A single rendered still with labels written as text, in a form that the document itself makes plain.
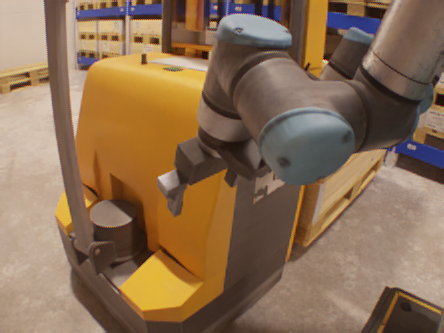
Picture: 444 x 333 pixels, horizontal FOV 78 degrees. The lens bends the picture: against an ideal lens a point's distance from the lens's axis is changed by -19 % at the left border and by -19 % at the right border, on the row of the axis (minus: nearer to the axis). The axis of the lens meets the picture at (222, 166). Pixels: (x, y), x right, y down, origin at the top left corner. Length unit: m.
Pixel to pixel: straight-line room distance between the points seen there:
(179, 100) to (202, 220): 0.32
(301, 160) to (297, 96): 0.06
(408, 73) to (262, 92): 0.16
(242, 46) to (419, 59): 0.20
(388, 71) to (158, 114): 0.71
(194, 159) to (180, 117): 0.41
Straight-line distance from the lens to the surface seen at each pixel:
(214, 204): 0.82
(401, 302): 1.14
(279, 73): 0.34
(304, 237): 1.54
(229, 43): 0.38
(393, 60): 0.37
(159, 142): 0.94
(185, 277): 0.98
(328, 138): 0.30
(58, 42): 0.83
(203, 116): 0.46
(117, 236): 1.11
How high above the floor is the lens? 1.08
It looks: 27 degrees down
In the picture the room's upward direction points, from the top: 3 degrees clockwise
